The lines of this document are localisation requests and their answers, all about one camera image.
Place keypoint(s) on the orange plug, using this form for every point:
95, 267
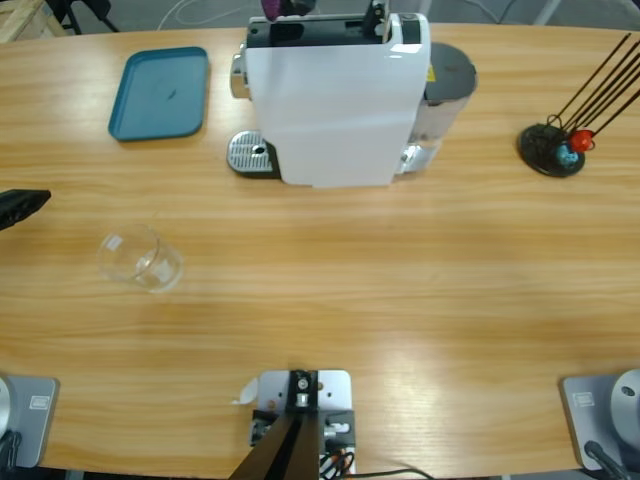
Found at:
339, 455

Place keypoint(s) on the wooden crate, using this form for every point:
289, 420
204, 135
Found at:
22, 17

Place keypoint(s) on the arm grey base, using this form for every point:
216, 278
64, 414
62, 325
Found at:
35, 410
595, 405

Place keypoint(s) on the purple coffee capsule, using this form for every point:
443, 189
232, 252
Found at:
273, 7

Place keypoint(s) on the teal plastic tray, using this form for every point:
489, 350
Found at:
160, 95

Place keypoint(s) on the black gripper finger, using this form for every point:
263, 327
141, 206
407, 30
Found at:
302, 5
20, 205

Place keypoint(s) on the red coffee capsule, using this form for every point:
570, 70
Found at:
581, 141

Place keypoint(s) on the clear water tank dark lid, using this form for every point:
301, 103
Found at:
447, 75

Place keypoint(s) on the blue coffee capsule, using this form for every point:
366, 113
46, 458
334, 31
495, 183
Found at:
567, 155

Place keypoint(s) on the black chair legs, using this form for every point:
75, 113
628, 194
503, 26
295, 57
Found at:
75, 12

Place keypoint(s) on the white paper tag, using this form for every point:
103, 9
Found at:
247, 392

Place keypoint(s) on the white metal leg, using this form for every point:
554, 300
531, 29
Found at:
547, 11

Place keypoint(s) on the black capsule holder with rods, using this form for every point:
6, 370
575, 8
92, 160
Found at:
537, 145

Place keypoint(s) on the dark camera post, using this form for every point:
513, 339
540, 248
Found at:
285, 450

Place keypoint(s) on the clear glass cup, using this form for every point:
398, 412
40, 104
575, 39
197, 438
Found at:
140, 260

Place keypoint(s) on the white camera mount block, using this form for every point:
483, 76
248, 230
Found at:
332, 390

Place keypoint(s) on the grey coffee machine lever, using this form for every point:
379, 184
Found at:
374, 17

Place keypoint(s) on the white capsule coffee machine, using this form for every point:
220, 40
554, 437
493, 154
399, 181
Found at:
330, 110

